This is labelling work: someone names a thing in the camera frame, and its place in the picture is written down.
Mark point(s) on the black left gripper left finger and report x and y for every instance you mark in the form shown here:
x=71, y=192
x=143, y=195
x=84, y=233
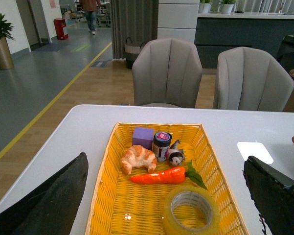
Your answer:
x=51, y=208

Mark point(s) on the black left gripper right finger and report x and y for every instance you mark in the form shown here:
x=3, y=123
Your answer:
x=273, y=195

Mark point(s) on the clear yellowish tape roll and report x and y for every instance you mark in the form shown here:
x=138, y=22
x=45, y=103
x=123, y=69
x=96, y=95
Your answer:
x=198, y=198

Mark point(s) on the yellow woven basket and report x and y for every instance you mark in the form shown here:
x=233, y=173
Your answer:
x=121, y=207

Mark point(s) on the grey white storage basket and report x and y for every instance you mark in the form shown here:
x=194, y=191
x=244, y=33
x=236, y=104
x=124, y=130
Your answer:
x=132, y=51

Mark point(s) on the toy croissant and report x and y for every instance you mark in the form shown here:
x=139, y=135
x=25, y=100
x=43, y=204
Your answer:
x=136, y=157

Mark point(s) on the orange toy carrot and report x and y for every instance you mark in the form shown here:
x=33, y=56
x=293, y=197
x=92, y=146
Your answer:
x=173, y=175

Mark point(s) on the small panda figurine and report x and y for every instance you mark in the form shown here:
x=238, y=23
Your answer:
x=176, y=156

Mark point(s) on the purple foam block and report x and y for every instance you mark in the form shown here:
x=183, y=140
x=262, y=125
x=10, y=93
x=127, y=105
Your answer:
x=143, y=136

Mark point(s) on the grey armchair right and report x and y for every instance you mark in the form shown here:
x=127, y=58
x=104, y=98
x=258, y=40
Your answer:
x=251, y=79

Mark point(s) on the grey armchair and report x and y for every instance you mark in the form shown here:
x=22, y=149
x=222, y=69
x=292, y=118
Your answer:
x=251, y=79
x=167, y=73

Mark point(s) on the dark jar with pink label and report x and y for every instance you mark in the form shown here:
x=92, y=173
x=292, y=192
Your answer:
x=161, y=144

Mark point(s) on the potted plant in gold pot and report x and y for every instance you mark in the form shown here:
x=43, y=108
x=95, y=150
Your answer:
x=6, y=61

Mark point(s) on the grey armchair left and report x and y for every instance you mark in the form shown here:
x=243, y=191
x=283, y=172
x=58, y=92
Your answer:
x=167, y=73

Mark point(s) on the dark counter with white top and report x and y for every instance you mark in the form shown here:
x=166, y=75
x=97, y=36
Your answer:
x=216, y=32

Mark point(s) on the red bin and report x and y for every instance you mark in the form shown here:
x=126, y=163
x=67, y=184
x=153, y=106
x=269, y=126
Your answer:
x=61, y=28

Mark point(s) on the white planter right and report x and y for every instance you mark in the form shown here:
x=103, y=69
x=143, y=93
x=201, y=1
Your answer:
x=226, y=6

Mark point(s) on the white planter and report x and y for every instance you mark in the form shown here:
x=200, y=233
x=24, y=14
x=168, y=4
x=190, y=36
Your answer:
x=226, y=6
x=204, y=6

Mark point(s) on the white planter left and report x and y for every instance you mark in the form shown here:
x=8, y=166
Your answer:
x=204, y=6

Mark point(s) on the grey curtain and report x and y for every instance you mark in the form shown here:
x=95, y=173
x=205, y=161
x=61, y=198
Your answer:
x=137, y=19

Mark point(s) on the walking person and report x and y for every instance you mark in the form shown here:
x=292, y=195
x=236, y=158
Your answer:
x=90, y=8

